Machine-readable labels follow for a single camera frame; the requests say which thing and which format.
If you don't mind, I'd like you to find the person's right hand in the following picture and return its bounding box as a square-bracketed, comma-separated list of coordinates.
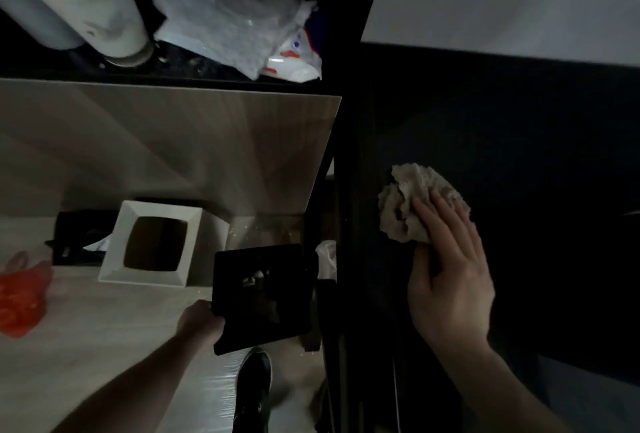
[407, 190, 496, 351]

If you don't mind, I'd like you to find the person's left hand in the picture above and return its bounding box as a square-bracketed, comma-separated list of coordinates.
[176, 299, 227, 349]

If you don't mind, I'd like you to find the beige cleaning cloth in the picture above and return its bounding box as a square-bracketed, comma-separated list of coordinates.
[377, 163, 472, 244]

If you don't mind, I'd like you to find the black square tray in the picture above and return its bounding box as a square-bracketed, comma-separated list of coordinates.
[212, 244, 319, 356]

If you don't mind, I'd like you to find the person's right forearm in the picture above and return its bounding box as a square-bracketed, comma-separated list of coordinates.
[439, 338, 576, 433]

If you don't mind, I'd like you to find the person's left forearm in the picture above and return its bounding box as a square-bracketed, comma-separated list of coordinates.
[52, 332, 202, 433]

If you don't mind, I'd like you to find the black cabinet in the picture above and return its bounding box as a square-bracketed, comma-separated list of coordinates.
[320, 40, 640, 433]

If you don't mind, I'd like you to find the black shoe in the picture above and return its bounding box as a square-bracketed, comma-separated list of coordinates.
[234, 348, 273, 433]

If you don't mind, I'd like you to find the white plastic bag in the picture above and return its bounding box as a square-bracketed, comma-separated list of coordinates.
[315, 241, 338, 282]

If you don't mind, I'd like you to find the white square open-top bin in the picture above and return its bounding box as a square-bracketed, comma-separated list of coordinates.
[97, 200, 230, 288]

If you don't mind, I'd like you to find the black box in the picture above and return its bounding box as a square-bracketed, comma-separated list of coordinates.
[45, 210, 118, 267]

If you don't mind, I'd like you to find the red plastic bag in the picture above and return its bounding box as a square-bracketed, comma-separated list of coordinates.
[0, 260, 55, 338]

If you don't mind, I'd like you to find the white packet with red print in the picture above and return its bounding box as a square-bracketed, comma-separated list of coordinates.
[262, 13, 328, 82]

